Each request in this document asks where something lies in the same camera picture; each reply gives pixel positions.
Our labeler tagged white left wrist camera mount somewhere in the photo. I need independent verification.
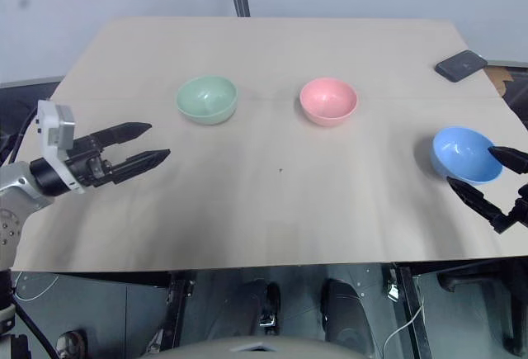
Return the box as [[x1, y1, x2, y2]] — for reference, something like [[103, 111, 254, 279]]
[[35, 99, 87, 195]]

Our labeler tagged black table leg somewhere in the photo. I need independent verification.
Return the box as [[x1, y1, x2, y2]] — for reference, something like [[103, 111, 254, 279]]
[[144, 271, 196, 354], [387, 262, 435, 359]]

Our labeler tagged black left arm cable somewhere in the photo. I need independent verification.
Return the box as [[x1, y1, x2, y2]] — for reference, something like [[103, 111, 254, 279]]
[[0, 105, 40, 167]]

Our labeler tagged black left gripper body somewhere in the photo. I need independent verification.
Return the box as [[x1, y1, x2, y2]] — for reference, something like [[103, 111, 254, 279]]
[[62, 133, 117, 189]]

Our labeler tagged green bowl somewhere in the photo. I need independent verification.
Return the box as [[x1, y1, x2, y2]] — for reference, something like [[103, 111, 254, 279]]
[[175, 75, 239, 126]]

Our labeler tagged thin white cable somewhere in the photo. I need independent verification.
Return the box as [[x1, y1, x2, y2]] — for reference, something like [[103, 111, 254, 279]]
[[14, 271, 59, 303], [384, 292, 427, 359]]

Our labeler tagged blue bowl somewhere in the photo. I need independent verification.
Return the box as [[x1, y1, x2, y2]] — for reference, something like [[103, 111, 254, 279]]
[[431, 125, 506, 187]]

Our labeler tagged red bowl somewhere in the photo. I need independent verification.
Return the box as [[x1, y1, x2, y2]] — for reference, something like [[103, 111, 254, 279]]
[[299, 77, 359, 128]]

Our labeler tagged dark rounded robot foot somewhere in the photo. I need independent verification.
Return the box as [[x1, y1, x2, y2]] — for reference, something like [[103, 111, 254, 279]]
[[235, 277, 282, 338], [319, 277, 373, 348]]

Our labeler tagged grey robot torso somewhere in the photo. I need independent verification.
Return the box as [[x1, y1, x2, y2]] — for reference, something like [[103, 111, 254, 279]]
[[158, 324, 348, 359]]

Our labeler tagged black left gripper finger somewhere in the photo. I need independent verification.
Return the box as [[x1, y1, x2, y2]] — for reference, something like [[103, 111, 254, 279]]
[[91, 120, 153, 149], [110, 149, 172, 185]]

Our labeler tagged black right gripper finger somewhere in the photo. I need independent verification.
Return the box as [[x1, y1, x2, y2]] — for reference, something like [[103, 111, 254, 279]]
[[487, 145, 528, 176], [446, 176, 509, 225]]

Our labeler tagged brown cardboard piece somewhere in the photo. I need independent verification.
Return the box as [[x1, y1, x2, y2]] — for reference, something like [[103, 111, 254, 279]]
[[483, 64, 516, 97]]

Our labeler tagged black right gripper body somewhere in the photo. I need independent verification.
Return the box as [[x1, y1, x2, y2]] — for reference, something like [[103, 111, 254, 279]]
[[490, 183, 528, 235]]

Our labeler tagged black flat device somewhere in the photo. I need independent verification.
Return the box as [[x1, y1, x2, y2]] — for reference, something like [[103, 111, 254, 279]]
[[434, 50, 489, 84]]

